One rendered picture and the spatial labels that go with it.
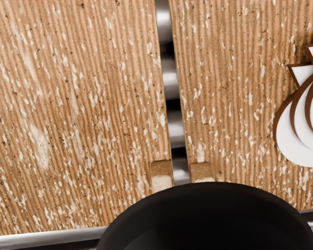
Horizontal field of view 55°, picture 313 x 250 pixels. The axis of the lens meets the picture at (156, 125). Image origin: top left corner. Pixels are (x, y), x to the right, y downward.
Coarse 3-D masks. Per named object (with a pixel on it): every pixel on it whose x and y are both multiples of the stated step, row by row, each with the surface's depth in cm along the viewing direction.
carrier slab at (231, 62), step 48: (192, 0) 21; (240, 0) 21; (288, 0) 21; (192, 48) 22; (240, 48) 22; (288, 48) 22; (192, 96) 24; (240, 96) 24; (288, 96) 24; (192, 144) 26; (240, 144) 26; (288, 192) 28
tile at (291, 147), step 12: (300, 72) 22; (312, 72) 22; (300, 84) 22; (288, 108) 23; (276, 120) 24; (288, 120) 24; (276, 132) 24; (288, 132) 24; (276, 144) 25; (288, 144) 25; (300, 144) 25; (288, 156) 25; (300, 156) 25; (312, 156) 25
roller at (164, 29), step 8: (160, 0) 23; (160, 8) 23; (168, 8) 23; (160, 16) 23; (168, 16) 23; (160, 24) 23; (168, 24) 23; (160, 32) 24; (168, 32) 24; (160, 40) 24; (168, 40) 24
